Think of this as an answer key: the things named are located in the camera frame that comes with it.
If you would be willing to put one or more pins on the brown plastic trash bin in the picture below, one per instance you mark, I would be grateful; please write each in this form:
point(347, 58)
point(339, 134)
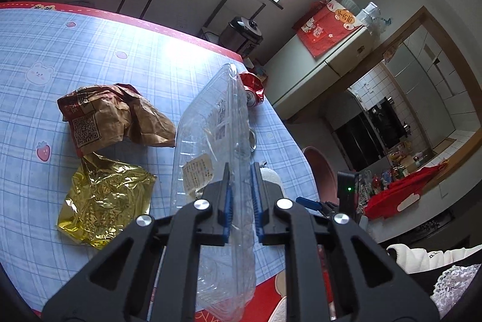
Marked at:
point(322, 172)

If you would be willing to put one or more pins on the brown paper food bag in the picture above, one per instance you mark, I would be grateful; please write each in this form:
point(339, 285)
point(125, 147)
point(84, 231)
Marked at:
point(103, 115)

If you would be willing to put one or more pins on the red fabric fridge cover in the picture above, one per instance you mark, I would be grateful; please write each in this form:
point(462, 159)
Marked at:
point(324, 26)

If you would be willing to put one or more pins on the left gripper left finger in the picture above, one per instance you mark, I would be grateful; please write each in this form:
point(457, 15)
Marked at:
point(149, 272)

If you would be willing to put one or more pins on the gold foil wrapper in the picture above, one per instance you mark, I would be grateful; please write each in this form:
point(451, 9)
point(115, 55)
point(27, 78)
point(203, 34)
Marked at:
point(104, 197)

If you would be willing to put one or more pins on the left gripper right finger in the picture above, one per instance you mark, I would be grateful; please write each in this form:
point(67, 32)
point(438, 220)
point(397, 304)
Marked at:
point(334, 270)

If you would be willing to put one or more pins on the clear plastic clamshell box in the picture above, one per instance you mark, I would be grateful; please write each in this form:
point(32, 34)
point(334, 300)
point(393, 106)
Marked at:
point(213, 135)

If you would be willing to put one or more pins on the blue plaid tablecloth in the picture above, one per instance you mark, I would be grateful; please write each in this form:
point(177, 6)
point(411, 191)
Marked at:
point(49, 52)

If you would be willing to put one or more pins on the crushed red soda can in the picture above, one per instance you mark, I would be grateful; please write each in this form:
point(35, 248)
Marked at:
point(253, 88)

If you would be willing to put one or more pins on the clear containers on fridge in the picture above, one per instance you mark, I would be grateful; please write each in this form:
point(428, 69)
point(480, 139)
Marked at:
point(370, 16)

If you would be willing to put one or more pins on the white refrigerator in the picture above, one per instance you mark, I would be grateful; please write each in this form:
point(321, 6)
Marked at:
point(295, 78)

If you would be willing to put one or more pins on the black kitchen stove unit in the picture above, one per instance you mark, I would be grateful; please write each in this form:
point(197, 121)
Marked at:
point(367, 137)

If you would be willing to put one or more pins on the red cloth on counter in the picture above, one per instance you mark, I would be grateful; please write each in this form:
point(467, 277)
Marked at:
point(386, 203)

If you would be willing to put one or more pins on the black electric pressure cooker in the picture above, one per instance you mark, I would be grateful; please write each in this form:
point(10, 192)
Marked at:
point(241, 36)

